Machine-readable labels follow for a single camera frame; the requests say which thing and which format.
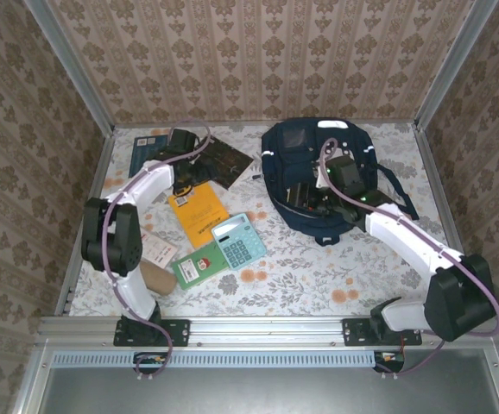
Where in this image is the dark blue book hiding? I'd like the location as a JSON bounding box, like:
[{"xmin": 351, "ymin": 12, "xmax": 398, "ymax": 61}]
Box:
[{"xmin": 128, "ymin": 135, "xmax": 171, "ymax": 178}]

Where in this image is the black cover book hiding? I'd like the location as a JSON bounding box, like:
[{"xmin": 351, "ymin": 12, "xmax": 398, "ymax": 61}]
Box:
[{"xmin": 188, "ymin": 136, "xmax": 255, "ymax": 190}]

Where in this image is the navy blue backpack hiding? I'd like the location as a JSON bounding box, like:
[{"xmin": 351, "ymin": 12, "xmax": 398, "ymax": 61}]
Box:
[{"xmin": 261, "ymin": 116, "xmax": 420, "ymax": 248}]

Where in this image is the yellow book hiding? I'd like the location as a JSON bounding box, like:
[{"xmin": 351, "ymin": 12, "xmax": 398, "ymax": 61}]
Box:
[{"xmin": 167, "ymin": 180, "xmax": 230, "ymax": 250}]

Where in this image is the pink white stationery packet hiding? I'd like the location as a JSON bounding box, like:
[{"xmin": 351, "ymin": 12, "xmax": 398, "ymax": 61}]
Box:
[{"xmin": 139, "ymin": 228, "xmax": 178, "ymax": 267}]

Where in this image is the light blue calculator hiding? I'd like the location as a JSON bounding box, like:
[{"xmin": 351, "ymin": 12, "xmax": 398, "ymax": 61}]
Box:
[{"xmin": 211, "ymin": 212, "xmax": 268, "ymax": 271}]

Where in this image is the green book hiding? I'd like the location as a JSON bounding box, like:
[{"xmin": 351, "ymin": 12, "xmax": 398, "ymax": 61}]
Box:
[{"xmin": 170, "ymin": 241, "xmax": 230, "ymax": 291}]

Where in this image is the brown cylindrical pencil case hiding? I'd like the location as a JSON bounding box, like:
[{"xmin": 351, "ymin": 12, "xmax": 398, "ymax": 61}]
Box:
[{"xmin": 139, "ymin": 260, "xmax": 178, "ymax": 298}]

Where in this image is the floral tablecloth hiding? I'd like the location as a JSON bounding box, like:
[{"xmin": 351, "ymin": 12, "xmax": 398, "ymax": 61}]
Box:
[{"xmin": 68, "ymin": 122, "xmax": 471, "ymax": 318}]

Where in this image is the grey metal panel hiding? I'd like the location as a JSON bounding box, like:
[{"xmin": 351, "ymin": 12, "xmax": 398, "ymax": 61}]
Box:
[{"xmin": 37, "ymin": 348, "xmax": 499, "ymax": 414}]

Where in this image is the aluminium table back rail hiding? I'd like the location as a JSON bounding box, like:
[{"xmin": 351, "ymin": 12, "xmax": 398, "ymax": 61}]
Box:
[{"xmin": 113, "ymin": 119, "xmax": 419, "ymax": 128}]

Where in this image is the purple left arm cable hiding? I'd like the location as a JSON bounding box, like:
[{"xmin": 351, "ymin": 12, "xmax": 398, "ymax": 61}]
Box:
[{"xmin": 101, "ymin": 119, "xmax": 212, "ymax": 383}]

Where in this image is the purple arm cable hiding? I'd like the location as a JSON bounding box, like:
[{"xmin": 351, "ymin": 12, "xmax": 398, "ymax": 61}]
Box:
[
  {"xmin": 320, "ymin": 137, "xmax": 499, "ymax": 377},
  {"xmin": 101, "ymin": 119, "xmax": 212, "ymax": 383}
]

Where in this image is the aluminium table side rail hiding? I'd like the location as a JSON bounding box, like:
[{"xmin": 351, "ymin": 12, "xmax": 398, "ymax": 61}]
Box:
[
  {"xmin": 413, "ymin": 124, "xmax": 479, "ymax": 314},
  {"xmin": 54, "ymin": 129, "xmax": 115, "ymax": 316}
]

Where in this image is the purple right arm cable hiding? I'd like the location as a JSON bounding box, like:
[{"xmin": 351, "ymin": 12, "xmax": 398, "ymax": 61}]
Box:
[{"xmin": 320, "ymin": 137, "xmax": 499, "ymax": 377}]

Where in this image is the aluminium frame post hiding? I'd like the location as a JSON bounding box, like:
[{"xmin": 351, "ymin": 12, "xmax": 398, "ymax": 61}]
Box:
[
  {"xmin": 24, "ymin": 0, "xmax": 115, "ymax": 135},
  {"xmin": 415, "ymin": 0, "xmax": 499, "ymax": 130}
]

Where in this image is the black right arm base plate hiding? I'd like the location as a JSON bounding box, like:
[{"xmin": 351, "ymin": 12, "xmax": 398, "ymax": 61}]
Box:
[{"xmin": 342, "ymin": 317, "xmax": 422, "ymax": 348}]

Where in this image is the aluminium mounting rail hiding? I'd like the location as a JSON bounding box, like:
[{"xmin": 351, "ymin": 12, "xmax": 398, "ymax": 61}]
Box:
[{"xmin": 37, "ymin": 317, "xmax": 499, "ymax": 346}]

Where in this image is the black connector bracket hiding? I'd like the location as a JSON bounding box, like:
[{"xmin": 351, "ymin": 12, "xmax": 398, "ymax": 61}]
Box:
[
  {"xmin": 373, "ymin": 351, "xmax": 407, "ymax": 374},
  {"xmin": 133, "ymin": 351, "xmax": 169, "ymax": 375}
]

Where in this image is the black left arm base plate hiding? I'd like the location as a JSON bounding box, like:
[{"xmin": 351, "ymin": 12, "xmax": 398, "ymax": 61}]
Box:
[{"xmin": 113, "ymin": 317, "xmax": 190, "ymax": 348}]

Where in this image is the light blue slotted cable duct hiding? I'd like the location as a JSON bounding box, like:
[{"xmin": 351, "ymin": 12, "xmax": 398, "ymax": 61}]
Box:
[{"xmin": 53, "ymin": 349, "xmax": 406, "ymax": 368}]

